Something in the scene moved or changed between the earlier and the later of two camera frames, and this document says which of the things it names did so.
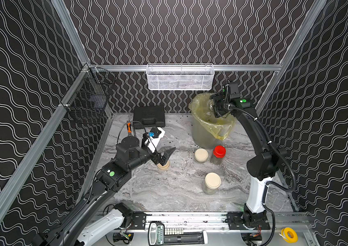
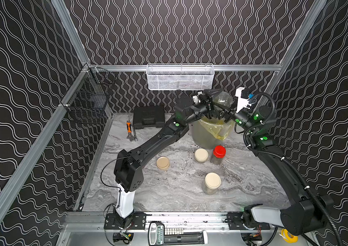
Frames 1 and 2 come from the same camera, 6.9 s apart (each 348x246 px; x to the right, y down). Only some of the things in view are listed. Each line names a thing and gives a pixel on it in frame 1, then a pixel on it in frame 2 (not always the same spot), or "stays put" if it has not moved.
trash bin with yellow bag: (209, 131) stays put
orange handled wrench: (129, 127) stays put
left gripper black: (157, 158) -> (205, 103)
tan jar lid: (164, 167) stays put
